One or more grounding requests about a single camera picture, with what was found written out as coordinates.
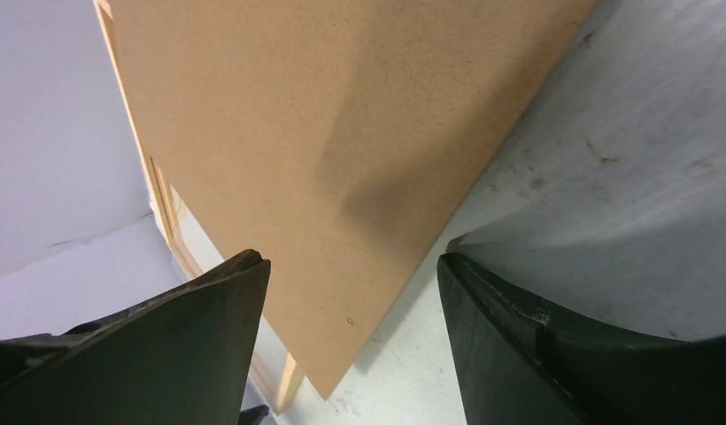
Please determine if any brown frame backing board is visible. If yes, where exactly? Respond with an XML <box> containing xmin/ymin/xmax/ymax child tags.
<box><xmin>109</xmin><ymin>1</ymin><xmax>593</xmax><ymax>398</ymax></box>

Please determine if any light wooden picture frame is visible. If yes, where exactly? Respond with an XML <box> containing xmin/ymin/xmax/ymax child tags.
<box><xmin>93</xmin><ymin>0</ymin><xmax>305</xmax><ymax>416</ymax></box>

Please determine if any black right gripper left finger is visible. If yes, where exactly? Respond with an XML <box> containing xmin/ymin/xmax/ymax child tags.
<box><xmin>0</xmin><ymin>250</ymin><xmax>271</xmax><ymax>424</ymax></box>

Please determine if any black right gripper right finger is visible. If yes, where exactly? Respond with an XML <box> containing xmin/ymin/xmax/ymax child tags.
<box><xmin>437</xmin><ymin>252</ymin><xmax>726</xmax><ymax>424</ymax></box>

